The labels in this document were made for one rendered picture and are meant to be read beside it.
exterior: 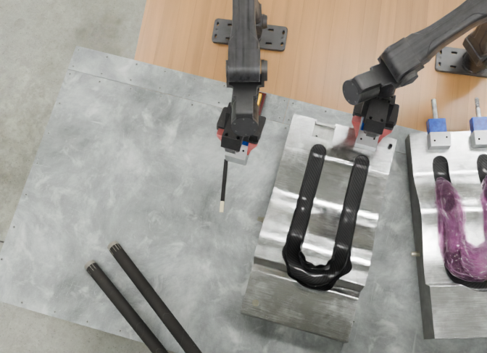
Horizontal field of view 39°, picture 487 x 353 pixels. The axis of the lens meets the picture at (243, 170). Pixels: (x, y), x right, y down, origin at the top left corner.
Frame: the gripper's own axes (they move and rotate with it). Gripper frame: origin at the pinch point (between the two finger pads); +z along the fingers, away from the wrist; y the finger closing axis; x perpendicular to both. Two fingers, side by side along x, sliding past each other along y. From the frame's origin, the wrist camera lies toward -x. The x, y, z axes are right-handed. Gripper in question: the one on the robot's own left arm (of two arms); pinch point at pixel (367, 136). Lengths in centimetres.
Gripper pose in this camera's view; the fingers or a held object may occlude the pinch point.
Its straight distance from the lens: 167.7
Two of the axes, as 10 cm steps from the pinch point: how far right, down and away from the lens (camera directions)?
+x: 2.6, -6.9, 6.8
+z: -0.9, 6.8, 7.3
